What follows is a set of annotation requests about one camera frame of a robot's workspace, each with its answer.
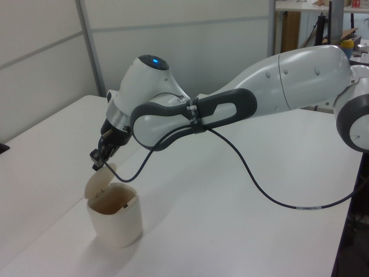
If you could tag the small white trash bin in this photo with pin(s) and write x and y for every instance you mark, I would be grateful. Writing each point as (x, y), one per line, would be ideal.
(121, 225)

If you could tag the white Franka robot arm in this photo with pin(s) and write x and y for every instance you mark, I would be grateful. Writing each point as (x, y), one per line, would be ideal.
(302, 75)

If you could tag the grey partition post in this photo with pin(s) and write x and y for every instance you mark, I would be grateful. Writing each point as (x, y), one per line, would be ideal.
(271, 26)
(90, 49)

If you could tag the yellow and blue bottle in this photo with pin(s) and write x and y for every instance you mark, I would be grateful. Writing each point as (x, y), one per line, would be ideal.
(347, 47)

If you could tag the brown wooden panel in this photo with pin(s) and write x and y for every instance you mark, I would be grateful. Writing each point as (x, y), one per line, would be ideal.
(290, 33)

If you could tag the white desk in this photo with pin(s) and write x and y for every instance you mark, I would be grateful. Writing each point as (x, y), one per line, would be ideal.
(305, 8)

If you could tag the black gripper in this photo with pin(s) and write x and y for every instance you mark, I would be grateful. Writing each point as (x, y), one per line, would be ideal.
(116, 138)

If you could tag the black monitor stand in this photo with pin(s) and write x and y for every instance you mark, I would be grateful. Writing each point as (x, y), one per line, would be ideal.
(322, 29)

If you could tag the brown cardboard box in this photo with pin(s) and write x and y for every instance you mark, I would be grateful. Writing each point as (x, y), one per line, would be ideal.
(350, 33)

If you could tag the black table clamp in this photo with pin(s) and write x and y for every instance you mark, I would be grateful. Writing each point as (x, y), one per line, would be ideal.
(3, 148)

